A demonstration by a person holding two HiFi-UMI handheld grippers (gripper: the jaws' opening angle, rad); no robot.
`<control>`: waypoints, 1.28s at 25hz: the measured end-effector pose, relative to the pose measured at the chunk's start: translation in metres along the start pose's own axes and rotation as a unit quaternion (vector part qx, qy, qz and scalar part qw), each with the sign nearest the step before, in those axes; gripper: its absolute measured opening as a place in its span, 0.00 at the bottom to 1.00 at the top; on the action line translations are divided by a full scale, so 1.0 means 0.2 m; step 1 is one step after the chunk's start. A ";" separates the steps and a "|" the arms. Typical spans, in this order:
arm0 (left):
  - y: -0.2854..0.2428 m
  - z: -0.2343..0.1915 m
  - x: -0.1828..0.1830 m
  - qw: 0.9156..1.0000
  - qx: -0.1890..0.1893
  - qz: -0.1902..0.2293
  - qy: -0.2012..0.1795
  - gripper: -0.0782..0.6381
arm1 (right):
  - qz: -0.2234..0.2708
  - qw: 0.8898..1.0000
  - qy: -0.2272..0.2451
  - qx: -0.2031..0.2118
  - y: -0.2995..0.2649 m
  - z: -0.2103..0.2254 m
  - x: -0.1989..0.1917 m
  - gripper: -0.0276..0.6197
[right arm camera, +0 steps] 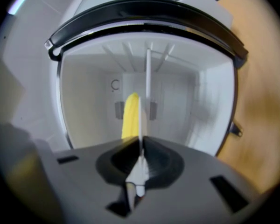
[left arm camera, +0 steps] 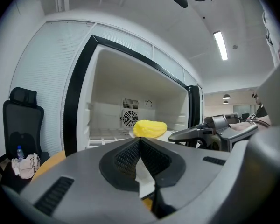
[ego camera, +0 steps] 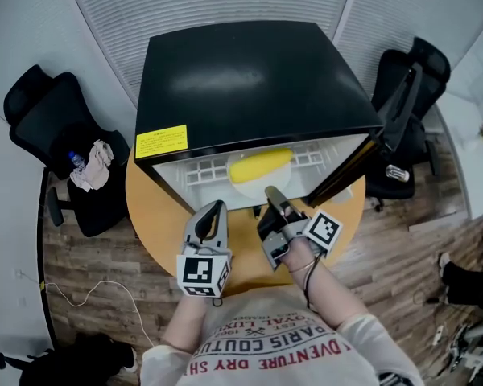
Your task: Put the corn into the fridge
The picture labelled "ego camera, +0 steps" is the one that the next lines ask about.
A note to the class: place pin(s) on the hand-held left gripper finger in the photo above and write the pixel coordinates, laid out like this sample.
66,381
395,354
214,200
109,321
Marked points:
190,231
222,231

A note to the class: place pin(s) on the person's left forearm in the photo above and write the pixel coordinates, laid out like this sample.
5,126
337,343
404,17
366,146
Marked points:
185,324

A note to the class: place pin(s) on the black mini fridge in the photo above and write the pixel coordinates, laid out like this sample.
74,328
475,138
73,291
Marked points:
241,83

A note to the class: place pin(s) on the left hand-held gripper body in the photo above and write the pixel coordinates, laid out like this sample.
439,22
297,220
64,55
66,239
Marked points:
201,273

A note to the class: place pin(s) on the pale pink cloth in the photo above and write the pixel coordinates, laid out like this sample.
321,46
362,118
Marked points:
98,167

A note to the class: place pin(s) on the person's white printed shirt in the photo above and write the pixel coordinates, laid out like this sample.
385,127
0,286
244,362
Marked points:
281,344

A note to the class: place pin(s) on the black office chair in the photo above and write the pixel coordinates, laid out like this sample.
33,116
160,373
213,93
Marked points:
44,115
422,75

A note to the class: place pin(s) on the yellow corn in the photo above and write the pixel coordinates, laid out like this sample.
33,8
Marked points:
259,165

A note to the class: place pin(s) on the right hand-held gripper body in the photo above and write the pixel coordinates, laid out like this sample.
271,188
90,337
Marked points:
324,231

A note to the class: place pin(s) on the person's right forearm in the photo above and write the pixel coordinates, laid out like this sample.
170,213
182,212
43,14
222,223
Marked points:
330,296

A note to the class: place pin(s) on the clear water bottle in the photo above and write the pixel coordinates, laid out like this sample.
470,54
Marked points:
76,160

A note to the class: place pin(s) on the white round plate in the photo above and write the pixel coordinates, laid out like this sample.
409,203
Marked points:
257,188

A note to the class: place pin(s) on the round wooden table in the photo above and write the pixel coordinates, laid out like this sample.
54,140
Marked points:
157,223

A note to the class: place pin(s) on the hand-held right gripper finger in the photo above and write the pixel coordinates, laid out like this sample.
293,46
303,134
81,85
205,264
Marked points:
275,197

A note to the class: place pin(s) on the silver can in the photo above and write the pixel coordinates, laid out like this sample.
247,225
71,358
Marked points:
397,173

